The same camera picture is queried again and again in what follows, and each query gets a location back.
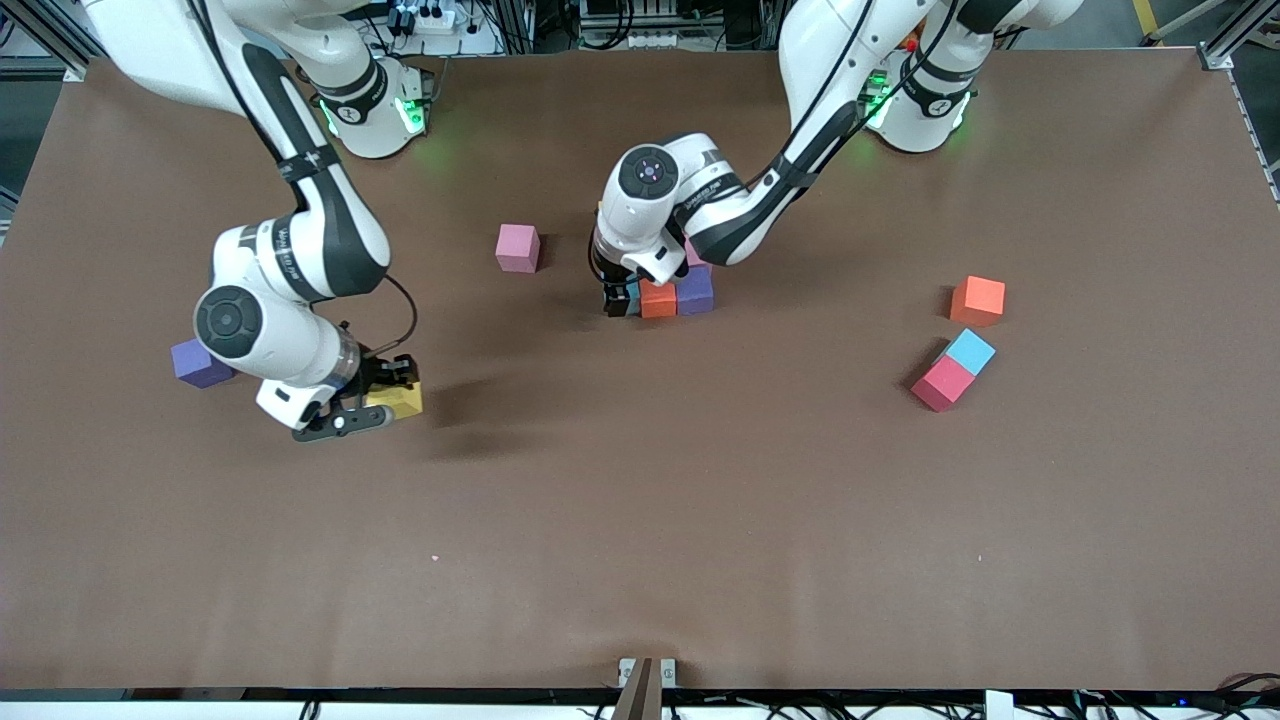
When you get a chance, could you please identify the yellow foam cube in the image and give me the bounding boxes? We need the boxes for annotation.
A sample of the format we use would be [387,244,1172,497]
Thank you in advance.
[364,382,424,422]

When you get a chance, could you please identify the purple foam cube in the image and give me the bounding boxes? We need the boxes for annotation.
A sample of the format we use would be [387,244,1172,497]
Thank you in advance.
[170,338,237,390]
[675,264,716,317]

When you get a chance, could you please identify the crimson foam cube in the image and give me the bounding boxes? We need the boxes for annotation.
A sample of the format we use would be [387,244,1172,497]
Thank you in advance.
[910,354,976,413]

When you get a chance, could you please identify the white electrical box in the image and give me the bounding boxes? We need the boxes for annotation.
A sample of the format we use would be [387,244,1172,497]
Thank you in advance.
[598,28,683,51]

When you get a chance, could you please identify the white power strip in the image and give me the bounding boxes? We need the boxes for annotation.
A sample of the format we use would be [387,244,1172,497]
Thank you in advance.
[388,3,459,36]

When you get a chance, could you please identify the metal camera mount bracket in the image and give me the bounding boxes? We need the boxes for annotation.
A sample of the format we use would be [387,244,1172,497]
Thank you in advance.
[612,657,679,720]

